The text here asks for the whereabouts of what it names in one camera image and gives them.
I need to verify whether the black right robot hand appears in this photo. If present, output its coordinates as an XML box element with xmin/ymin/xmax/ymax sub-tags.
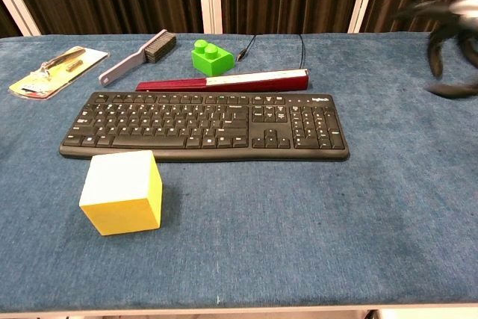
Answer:
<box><xmin>392</xmin><ymin>0</ymin><xmax>478</xmax><ymax>99</ymax></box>

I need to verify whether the black computer keyboard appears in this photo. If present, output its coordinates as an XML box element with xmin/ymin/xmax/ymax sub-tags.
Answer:
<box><xmin>58</xmin><ymin>91</ymin><xmax>351</xmax><ymax>163</ymax></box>

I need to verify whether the red folded hand fan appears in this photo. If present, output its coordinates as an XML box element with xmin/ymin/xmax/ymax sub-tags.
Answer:
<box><xmin>135</xmin><ymin>68</ymin><xmax>310</xmax><ymax>93</ymax></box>

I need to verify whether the green toy building brick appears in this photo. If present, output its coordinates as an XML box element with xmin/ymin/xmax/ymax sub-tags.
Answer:
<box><xmin>190</xmin><ymin>39</ymin><xmax>235</xmax><ymax>77</ymax></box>

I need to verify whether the blue table cloth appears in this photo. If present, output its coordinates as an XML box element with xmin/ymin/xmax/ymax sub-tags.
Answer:
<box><xmin>0</xmin><ymin>31</ymin><xmax>478</xmax><ymax>315</ymax></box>

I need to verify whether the grey cleaning brush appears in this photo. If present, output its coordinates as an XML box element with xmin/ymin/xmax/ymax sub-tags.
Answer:
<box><xmin>98</xmin><ymin>28</ymin><xmax>177</xmax><ymax>87</ymax></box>

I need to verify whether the yellow and white cube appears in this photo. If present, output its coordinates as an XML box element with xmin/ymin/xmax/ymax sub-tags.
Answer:
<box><xmin>78</xmin><ymin>149</ymin><xmax>164</xmax><ymax>237</ymax></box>

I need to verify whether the packaged tool on yellow card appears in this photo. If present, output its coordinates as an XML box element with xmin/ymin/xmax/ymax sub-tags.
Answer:
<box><xmin>8</xmin><ymin>46</ymin><xmax>110</xmax><ymax>101</ymax></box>

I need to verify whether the black keyboard usb cable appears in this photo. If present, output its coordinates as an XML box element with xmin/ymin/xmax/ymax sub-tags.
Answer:
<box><xmin>235</xmin><ymin>33</ymin><xmax>307</xmax><ymax>70</ymax></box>

